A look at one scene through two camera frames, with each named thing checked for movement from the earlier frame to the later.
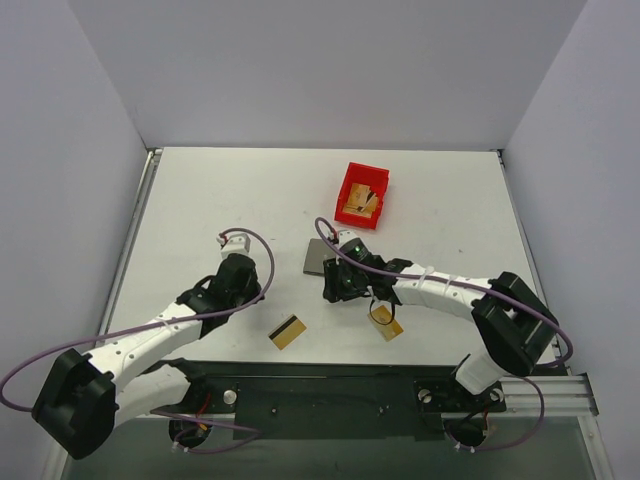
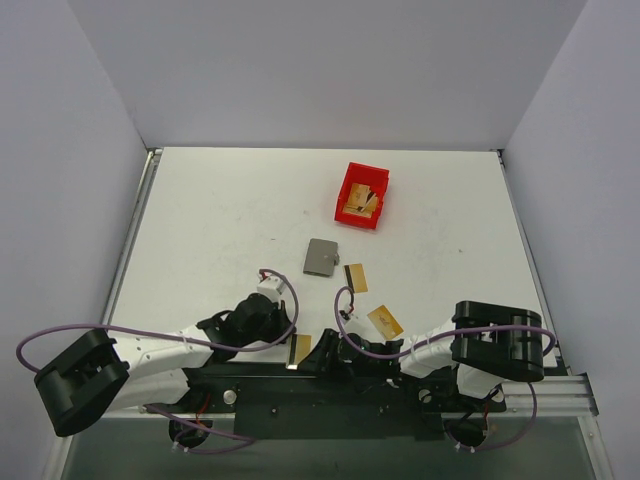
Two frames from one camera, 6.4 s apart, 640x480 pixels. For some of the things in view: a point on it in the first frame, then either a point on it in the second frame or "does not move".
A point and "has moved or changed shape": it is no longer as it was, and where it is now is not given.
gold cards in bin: [361, 201] does not move
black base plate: [306, 401] does not move
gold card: [287, 331] has moved or changed shape
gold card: [381, 315] does not move
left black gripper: [239, 270] → [279, 317]
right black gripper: [332, 279] → [327, 351]
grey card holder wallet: [317, 251] does not move
